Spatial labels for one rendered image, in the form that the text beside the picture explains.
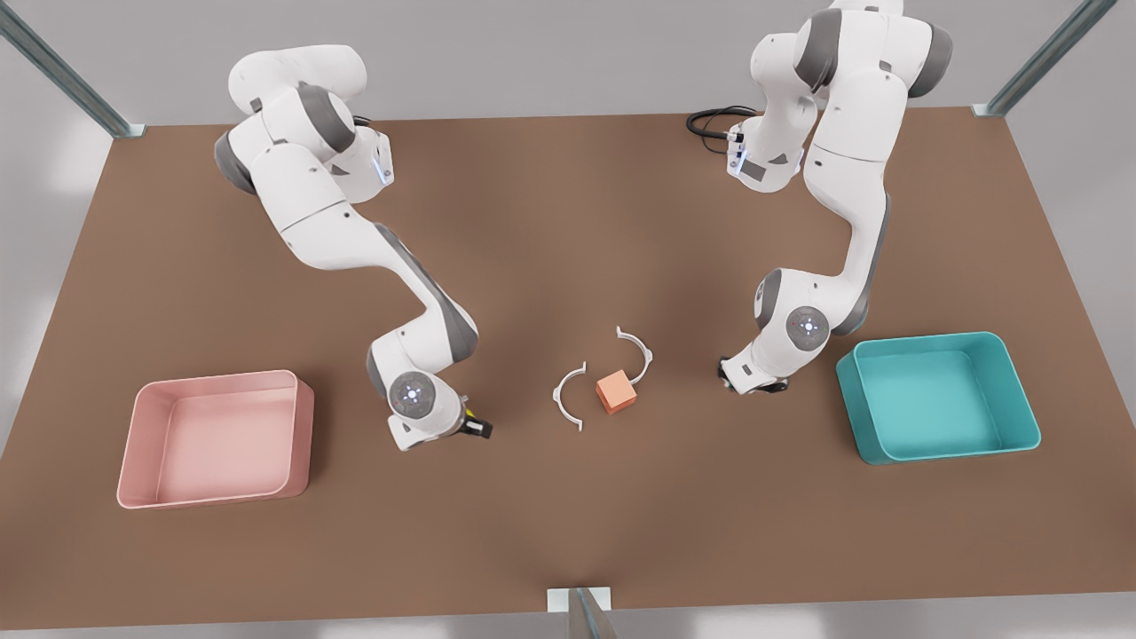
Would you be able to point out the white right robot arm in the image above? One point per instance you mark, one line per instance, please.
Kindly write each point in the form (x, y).
(328, 222)

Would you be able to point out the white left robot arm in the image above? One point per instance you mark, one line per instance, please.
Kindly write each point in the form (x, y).
(852, 142)

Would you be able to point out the blue storage box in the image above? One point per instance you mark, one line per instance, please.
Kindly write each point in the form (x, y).
(939, 397)

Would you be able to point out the pink storage box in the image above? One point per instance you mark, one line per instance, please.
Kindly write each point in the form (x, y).
(216, 439)

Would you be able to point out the orange cube block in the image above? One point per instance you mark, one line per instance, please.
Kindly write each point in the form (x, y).
(616, 391)

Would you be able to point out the white curved bracket piece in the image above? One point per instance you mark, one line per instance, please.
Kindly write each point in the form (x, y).
(568, 398)
(637, 351)

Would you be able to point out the silver frame post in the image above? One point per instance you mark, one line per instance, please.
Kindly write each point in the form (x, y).
(62, 75)
(1043, 60)
(586, 612)

